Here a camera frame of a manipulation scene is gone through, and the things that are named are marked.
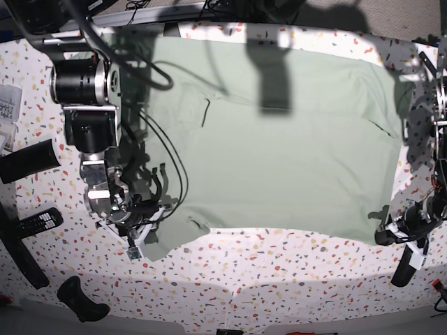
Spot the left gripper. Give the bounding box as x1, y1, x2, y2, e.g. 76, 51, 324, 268
374, 197, 446, 245

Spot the black curved handle right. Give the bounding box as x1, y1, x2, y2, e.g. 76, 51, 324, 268
391, 242, 428, 288

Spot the black curved handle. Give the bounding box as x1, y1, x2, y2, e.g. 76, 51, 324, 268
391, 242, 428, 288
57, 276, 110, 322

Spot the black cylinder speaker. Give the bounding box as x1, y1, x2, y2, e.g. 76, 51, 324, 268
1, 140, 61, 184

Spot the long black bar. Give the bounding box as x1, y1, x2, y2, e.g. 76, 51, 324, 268
1, 205, 50, 290

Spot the red handled screwdriver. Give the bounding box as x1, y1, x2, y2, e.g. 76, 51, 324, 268
286, 332, 339, 335

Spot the grey monitor stand base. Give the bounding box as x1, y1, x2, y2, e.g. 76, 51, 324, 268
163, 22, 181, 37

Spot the light green T-shirt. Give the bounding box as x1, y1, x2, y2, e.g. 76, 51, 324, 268
122, 36, 413, 261

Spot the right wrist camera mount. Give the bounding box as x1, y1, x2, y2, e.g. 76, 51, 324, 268
95, 205, 172, 261

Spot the black TV remote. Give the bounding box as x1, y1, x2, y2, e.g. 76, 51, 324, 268
12, 207, 64, 239

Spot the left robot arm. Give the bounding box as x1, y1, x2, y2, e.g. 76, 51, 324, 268
375, 35, 446, 248

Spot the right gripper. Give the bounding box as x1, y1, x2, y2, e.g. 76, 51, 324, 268
111, 200, 164, 244

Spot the black curved handle left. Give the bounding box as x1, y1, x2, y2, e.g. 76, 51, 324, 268
57, 276, 110, 322

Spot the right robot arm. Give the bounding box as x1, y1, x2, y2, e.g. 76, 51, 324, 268
6, 1, 173, 247

